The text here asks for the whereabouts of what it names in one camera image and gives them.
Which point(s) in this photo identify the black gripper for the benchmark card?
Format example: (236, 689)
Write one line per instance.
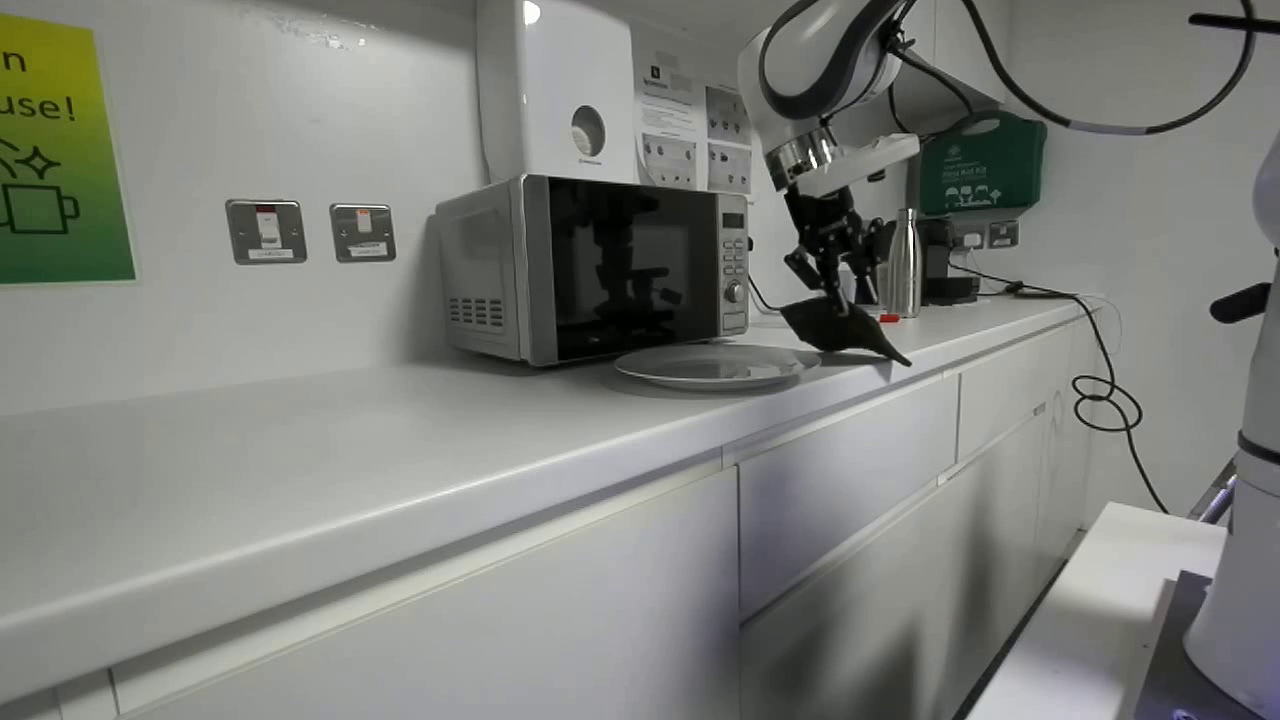
(827, 223)

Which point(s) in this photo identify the white robot mounting table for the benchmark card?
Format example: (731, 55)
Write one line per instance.
(1066, 627)

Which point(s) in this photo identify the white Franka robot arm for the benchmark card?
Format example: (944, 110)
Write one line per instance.
(1240, 603)

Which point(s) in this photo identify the black coffee machine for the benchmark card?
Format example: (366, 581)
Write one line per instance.
(948, 266)

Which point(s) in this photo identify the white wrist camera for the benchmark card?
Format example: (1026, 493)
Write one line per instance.
(873, 156)

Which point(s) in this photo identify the white narrow drawer front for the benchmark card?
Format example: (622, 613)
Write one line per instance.
(1013, 387)

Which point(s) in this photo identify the white paper towel dispenser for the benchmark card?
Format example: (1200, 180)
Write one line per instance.
(552, 82)

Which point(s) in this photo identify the tall steel bottle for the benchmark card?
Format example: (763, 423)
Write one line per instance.
(908, 262)

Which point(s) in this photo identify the green yellow poster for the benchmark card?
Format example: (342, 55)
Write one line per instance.
(62, 162)

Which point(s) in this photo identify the green first aid box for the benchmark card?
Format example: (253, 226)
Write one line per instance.
(992, 164)

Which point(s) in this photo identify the white cabinet door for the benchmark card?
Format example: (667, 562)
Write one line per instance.
(464, 627)

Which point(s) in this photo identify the grey round plate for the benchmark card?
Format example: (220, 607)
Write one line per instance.
(706, 367)

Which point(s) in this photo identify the dark green cloth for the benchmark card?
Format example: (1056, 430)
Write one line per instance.
(834, 328)

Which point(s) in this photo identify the white low drawer front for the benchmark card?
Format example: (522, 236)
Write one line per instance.
(854, 627)

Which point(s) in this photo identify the small silver wall socket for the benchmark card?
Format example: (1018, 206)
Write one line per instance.
(1005, 234)

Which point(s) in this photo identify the silver wall switch plate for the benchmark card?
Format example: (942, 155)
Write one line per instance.
(265, 231)
(360, 234)

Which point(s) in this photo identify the white wide drawer front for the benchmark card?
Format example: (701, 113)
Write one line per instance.
(841, 481)

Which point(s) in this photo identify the silver microwave oven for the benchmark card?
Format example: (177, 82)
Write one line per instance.
(493, 266)

